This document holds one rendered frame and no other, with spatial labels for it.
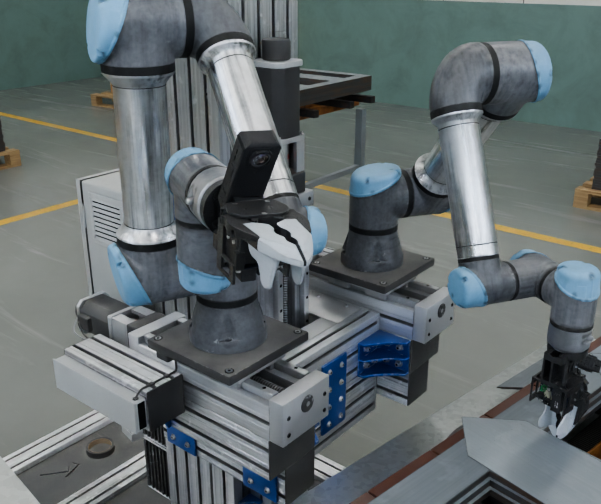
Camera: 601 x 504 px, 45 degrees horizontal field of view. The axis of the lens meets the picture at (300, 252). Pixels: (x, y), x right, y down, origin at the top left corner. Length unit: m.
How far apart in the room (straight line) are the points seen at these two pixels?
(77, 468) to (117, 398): 1.09
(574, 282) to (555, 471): 0.35
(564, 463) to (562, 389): 0.15
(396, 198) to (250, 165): 0.92
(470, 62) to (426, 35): 8.09
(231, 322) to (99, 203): 0.56
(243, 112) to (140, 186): 0.23
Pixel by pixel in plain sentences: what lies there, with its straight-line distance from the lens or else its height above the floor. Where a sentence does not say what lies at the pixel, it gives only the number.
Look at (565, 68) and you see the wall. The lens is 8.76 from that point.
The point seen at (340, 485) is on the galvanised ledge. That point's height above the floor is 0.68.
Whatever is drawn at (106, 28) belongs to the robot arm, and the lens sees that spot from 1.15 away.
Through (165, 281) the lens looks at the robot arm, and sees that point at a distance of 1.28.
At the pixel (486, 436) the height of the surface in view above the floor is 0.86.
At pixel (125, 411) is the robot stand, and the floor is 0.92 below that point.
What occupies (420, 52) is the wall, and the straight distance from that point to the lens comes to 9.52.
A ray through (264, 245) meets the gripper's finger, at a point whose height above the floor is 1.44.
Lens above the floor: 1.71
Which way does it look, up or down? 22 degrees down
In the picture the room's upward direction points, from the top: straight up
